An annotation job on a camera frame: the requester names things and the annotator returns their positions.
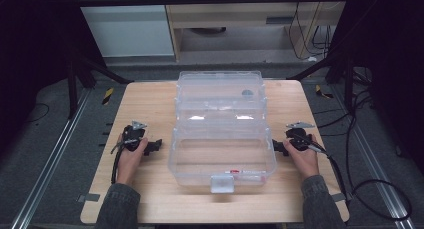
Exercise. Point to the yellow black striped floor tape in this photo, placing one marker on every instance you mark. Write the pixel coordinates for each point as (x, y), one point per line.
(107, 95)
(322, 92)

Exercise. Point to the black horizontal frame bar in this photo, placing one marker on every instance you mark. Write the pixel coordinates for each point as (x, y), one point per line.
(210, 0)

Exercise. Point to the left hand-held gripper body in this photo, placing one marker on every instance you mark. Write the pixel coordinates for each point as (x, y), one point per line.
(132, 134)

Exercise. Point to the white tube with red label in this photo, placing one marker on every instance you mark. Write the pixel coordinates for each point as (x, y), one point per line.
(245, 172)

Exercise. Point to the black curtain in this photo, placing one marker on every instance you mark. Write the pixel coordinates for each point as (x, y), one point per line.
(33, 55)
(386, 62)

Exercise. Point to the light wooden desk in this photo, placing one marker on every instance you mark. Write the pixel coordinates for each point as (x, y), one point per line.
(233, 17)

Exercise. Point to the clear plastic storage box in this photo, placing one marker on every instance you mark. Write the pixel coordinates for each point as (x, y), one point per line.
(221, 132)

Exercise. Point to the black metal stand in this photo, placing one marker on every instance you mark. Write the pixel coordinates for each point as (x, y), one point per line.
(71, 89)
(348, 85)

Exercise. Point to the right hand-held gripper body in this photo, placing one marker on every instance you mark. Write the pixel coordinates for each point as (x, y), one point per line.
(297, 138)

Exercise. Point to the aluminium floor rail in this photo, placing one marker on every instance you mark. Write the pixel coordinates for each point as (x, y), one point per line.
(50, 162)
(376, 169)

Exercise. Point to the person's right hand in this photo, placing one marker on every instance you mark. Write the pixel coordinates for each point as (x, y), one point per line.
(305, 161)

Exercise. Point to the grey tape piece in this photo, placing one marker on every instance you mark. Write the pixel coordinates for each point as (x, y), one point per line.
(88, 198)
(338, 197)

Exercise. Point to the person's left hand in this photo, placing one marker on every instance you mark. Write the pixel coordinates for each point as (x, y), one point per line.
(128, 162)

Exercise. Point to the white cabinet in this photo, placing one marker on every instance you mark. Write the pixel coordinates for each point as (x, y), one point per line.
(126, 29)

